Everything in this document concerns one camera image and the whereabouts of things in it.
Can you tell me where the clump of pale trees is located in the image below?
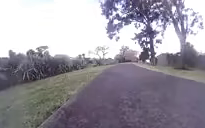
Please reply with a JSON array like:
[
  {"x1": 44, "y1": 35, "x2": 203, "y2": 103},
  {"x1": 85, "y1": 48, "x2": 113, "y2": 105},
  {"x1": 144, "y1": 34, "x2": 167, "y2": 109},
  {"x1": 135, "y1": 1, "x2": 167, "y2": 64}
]
[{"x1": 114, "y1": 45, "x2": 140, "y2": 64}]

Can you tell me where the dark asphalt road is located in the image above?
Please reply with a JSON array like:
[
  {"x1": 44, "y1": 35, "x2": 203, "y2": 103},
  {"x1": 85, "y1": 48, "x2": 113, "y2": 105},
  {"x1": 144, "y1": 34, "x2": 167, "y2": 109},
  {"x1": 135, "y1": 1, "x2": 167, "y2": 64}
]
[{"x1": 39, "y1": 62, "x2": 205, "y2": 128}]

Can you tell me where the tall dark tree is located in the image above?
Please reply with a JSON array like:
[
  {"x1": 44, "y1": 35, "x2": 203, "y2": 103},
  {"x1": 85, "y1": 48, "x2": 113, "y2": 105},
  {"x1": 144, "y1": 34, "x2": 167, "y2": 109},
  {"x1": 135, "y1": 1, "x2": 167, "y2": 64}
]
[
  {"x1": 99, "y1": 0, "x2": 171, "y2": 66},
  {"x1": 159, "y1": 0, "x2": 205, "y2": 70}
]

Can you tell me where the row of bushes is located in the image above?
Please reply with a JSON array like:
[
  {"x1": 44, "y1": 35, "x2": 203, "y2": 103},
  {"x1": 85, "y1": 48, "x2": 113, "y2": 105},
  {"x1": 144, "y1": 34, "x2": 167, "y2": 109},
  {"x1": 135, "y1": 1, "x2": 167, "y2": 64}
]
[{"x1": 0, "y1": 45, "x2": 91, "y2": 95}]

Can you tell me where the grass verge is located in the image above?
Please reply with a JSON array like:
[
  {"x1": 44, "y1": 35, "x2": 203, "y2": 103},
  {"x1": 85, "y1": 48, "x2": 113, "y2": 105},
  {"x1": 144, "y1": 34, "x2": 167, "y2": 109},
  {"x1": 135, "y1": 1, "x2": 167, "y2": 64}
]
[
  {"x1": 133, "y1": 62, "x2": 205, "y2": 86},
  {"x1": 0, "y1": 63, "x2": 119, "y2": 128}
]

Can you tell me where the grey fence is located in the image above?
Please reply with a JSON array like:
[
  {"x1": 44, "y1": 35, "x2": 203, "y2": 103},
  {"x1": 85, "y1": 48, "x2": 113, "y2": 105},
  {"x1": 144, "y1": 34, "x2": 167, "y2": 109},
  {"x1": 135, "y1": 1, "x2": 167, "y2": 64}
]
[{"x1": 156, "y1": 51, "x2": 205, "y2": 70}]

